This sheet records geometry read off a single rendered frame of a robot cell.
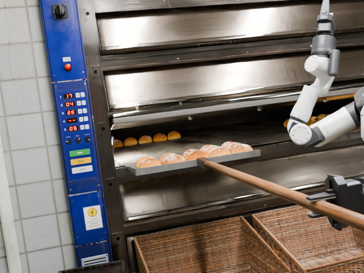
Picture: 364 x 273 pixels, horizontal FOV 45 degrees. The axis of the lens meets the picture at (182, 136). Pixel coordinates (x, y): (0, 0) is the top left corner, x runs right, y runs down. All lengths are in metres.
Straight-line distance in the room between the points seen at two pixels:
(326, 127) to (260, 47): 0.72
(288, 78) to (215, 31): 0.45
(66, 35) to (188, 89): 0.61
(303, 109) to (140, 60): 0.80
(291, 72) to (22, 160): 1.36
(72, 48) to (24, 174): 0.59
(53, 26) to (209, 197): 1.07
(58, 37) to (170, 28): 0.51
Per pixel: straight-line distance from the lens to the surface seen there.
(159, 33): 2.11
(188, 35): 2.13
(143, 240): 2.11
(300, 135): 1.67
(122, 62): 2.07
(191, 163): 1.83
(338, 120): 1.70
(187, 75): 2.14
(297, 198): 1.10
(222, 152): 1.89
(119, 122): 1.90
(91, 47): 2.06
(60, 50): 2.03
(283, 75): 2.30
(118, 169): 2.07
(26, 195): 2.08
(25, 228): 2.11
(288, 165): 2.36
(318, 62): 1.70
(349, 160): 2.53
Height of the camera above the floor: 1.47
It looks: 5 degrees down
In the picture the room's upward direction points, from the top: 7 degrees counter-clockwise
